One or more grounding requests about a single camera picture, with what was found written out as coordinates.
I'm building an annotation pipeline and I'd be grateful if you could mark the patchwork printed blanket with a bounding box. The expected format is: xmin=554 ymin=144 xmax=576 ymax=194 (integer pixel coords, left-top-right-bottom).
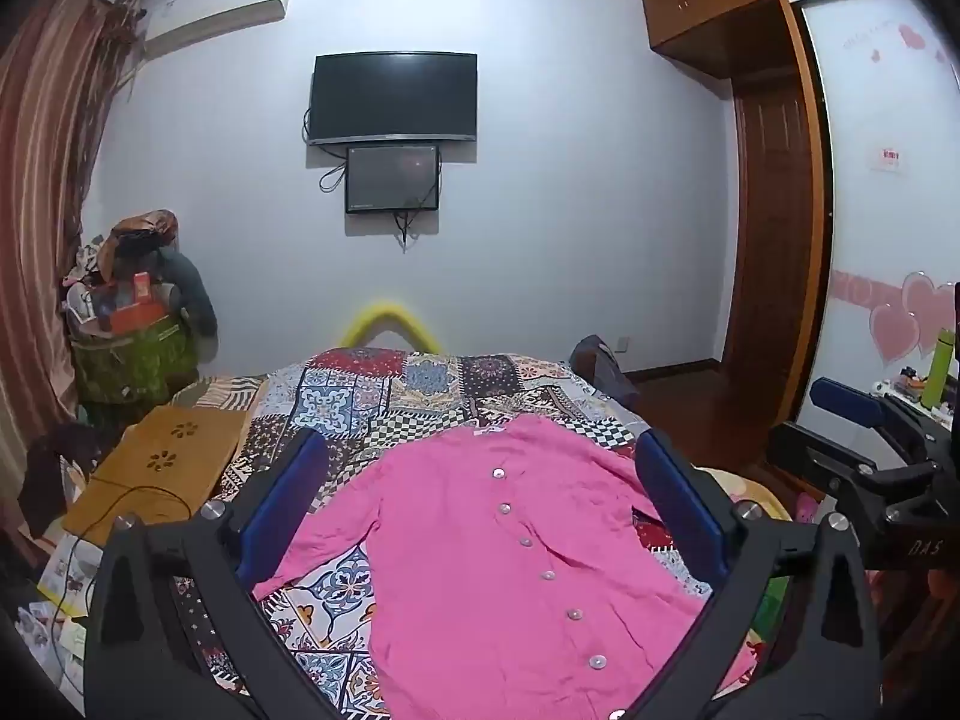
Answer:
xmin=169 ymin=347 xmax=721 ymax=720

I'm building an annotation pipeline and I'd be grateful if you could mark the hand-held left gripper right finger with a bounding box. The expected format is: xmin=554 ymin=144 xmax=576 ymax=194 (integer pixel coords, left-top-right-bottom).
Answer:
xmin=622 ymin=431 xmax=883 ymax=720

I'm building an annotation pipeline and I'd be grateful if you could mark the pink buttoned cardigan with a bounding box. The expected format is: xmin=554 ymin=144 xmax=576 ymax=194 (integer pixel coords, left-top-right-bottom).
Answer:
xmin=255 ymin=414 xmax=755 ymax=720

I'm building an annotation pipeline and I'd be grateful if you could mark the yellow curved cushion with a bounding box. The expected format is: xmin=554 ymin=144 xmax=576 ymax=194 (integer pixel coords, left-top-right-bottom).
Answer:
xmin=341 ymin=302 xmax=445 ymax=353

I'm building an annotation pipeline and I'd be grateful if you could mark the wooden wardrobe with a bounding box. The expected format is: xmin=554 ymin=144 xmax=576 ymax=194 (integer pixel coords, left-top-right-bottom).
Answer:
xmin=640 ymin=0 xmax=901 ymax=425

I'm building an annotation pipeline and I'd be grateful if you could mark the large black wall television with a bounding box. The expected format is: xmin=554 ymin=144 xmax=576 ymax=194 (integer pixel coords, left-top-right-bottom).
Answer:
xmin=309 ymin=52 xmax=479 ymax=146

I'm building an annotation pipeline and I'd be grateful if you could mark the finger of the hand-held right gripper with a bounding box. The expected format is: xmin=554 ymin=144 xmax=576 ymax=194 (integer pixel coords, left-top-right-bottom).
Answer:
xmin=808 ymin=377 xmax=938 ymax=445
xmin=768 ymin=422 xmax=938 ymax=500

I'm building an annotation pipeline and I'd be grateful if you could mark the wooden board with flower cutouts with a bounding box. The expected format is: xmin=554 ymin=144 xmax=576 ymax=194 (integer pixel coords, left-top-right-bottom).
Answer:
xmin=61 ymin=403 xmax=252 ymax=545

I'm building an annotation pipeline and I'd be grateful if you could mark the white sliding door with hearts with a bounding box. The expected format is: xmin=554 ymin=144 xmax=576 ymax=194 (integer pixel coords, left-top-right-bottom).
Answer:
xmin=793 ymin=0 xmax=960 ymax=432

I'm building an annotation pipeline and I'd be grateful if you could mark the small black wall monitor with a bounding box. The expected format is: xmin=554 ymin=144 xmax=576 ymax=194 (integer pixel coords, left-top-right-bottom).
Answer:
xmin=344 ymin=144 xmax=441 ymax=215

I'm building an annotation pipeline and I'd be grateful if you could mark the grey plush toy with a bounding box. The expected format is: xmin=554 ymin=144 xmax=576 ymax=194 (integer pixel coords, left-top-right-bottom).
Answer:
xmin=159 ymin=246 xmax=220 ymax=340

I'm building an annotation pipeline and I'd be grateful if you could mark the black cable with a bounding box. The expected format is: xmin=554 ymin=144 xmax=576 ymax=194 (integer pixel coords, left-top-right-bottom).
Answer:
xmin=54 ymin=481 xmax=197 ymax=620

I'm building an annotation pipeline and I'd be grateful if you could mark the green bottle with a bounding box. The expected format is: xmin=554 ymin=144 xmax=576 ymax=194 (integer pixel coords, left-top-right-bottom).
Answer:
xmin=921 ymin=326 xmax=959 ymax=412

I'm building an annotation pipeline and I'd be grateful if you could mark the pile of white papers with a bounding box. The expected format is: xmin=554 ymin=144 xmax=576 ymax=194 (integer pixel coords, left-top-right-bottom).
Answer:
xmin=11 ymin=532 xmax=107 ymax=717

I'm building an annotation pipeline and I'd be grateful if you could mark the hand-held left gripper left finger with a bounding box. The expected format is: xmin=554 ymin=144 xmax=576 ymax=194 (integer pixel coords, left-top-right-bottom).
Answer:
xmin=84 ymin=429 xmax=342 ymax=720

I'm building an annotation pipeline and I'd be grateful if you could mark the striped brown curtain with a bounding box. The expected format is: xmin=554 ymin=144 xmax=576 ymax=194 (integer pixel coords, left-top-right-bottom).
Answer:
xmin=0 ymin=0 xmax=147 ymax=541

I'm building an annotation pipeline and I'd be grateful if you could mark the orange box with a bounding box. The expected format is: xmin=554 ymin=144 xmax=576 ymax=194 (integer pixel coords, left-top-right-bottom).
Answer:
xmin=111 ymin=272 xmax=167 ymax=332

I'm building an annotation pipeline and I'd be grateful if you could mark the dark maroon cloth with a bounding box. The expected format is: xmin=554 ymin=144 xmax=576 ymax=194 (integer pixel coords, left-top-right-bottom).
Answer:
xmin=16 ymin=422 xmax=104 ymax=537

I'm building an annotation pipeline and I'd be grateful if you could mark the green patterned bag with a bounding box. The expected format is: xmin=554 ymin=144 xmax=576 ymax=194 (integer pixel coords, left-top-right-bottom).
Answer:
xmin=73 ymin=319 xmax=202 ymax=407

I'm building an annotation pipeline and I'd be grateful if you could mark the orange brown headscarf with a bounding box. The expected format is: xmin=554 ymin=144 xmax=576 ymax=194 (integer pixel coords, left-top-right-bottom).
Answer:
xmin=101 ymin=208 xmax=181 ymax=271

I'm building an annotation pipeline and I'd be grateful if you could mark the white air conditioner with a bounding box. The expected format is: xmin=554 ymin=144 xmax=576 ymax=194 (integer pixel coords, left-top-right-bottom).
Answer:
xmin=139 ymin=0 xmax=292 ymax=61

